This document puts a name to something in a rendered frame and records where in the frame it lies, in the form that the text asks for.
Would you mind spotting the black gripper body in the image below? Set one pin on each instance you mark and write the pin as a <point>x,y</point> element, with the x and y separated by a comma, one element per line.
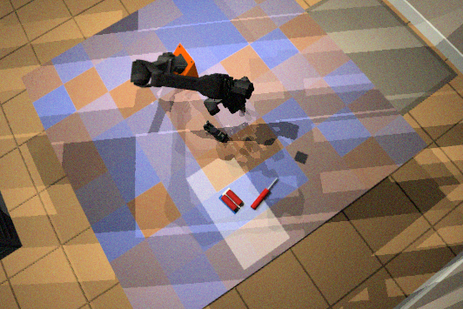
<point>212,104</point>

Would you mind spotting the red screwdriver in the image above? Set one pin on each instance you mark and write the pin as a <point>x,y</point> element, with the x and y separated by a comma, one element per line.
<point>262,196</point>

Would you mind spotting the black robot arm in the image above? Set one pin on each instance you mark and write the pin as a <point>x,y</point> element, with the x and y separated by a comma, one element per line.
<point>235,92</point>

